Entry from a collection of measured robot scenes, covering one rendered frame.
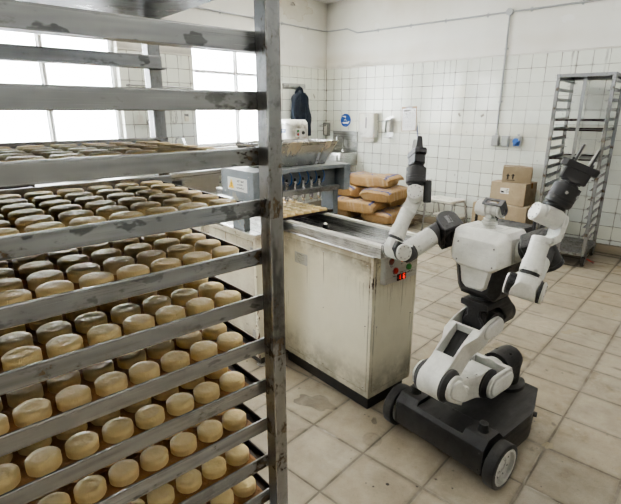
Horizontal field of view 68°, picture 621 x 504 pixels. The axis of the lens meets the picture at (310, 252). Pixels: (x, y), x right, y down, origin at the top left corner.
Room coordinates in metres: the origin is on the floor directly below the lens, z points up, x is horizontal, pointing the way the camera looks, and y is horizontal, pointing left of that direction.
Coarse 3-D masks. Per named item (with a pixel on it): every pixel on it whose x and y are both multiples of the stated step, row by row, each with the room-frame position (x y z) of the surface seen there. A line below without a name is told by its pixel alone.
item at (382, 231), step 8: (312, 216) 2.82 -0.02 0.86; (320, 216) 2.76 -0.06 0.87; (328, 216) 2.71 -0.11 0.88; (336, 216) 2.65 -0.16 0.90; (344, 216) 2.64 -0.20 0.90; (336, 224) 2.65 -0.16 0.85; (344, 224) 2.60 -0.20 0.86; (352, 224) 2.55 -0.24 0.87; (360, 224) 2.51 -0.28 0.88; (368, 224) 2.46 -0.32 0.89; (376, 224) 2.44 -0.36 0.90; (368, 232) 2.46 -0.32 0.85; (376, 232) 2.42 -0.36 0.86; (384, 232) 2.37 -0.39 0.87; (408, 232) 2.26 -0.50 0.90
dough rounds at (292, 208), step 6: (288, 204) 2.90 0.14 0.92; (294, 204) 2.90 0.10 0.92; (300, 204) 2.93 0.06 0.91; (306, 204) 2.89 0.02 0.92; (288, 210) 2.72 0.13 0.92; (294, 210) 2.70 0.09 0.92; (300, 210) 2.72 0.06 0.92; (306, 210) 2.70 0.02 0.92; (312, 210) 2.72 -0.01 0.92; (318, 210) 2.72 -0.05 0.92; (324, 210) 2.76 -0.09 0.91; (288, 216) 2.60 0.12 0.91
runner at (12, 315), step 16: (224, 256) 0.76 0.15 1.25; (240, 256) 0.78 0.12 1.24; (256, 256) 0.80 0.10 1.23; (160, 272) 0.68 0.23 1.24; (176, 272) 0.70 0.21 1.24; (192, 272) 0.72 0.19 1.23; (208, 272) 0.73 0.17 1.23; (224, 272) 0.75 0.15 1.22; (96, 288) 0.62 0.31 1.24; (112, 288) 0.63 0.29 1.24; (128, 288) 0.65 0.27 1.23; (144, 288) 0.66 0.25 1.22; (160, 288) 0.68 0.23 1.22; (16, 304) 0.55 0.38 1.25; (32, 304) 0.56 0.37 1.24; (48, 304) 0.58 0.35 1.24; (64, 304) 0.59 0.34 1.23; (80, 304) 0.60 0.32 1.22; (96, 304) 0.62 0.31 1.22; (0, 320) 0.54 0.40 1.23; (16, 320) 0.55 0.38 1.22; (32, 320) 0.56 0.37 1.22
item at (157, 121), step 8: (144, 48) 1.13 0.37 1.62; (152, 48) 1.13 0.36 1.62; (144, 72) 1.14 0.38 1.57; (152, 72) 1.13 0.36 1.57; (160, 72) 1.14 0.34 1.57; (152, 80) 1.13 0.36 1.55; (160, 80) 1.14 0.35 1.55; (152, 112) 1.13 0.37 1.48; (160, 112) 1.14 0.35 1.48; (152, 120) 1.13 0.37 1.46; (160, 120) 1.13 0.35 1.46; (152, 128) 1.13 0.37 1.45; (160, 128) 1.13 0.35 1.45; (152, 136) 1.14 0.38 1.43; (160, 136) 1.13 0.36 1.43
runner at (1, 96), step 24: (0, 96) 0.57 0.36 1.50; (24, 96) 0.59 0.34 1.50; (48, 96) 0.60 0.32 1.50; (72, 96) 0.62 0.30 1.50; (96, 96) 0.64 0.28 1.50; (120, 96) 0.66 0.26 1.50; (144, 96) 0.68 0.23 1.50; (168, 96) 0.71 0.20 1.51; (192, 96) 0.73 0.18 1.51; (216, 96) 0.76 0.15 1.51; (240, 96) 0.79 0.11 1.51
